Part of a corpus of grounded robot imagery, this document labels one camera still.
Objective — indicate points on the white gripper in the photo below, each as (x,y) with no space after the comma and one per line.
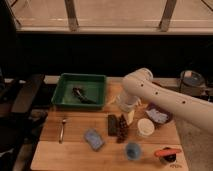
(127,104)

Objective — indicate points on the dark red grape bunch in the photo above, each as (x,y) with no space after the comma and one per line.
(122,129)

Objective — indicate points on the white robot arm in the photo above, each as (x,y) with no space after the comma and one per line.
(138,84)

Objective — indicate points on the dark brown rectangular block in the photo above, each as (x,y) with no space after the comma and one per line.
(112,125)

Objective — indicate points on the blue crumpled cloth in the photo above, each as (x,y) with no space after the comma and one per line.
(157,116)

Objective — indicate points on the white cup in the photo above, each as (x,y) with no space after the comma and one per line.
(145,127)

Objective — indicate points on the purple bowl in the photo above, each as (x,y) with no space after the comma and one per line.
(153,106)

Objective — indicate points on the blue cup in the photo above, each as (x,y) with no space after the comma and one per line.
(133,151)

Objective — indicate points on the green plastic tray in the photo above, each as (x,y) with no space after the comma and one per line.
(93,86)

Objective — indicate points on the blue sponge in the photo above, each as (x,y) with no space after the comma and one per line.
(93,138)

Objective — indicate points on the black utensil in tray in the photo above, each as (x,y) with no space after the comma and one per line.
(78,93)

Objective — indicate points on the orange carrot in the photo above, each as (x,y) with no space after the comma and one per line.
(167,152)

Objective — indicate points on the black round container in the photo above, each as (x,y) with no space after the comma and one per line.
(168,159)

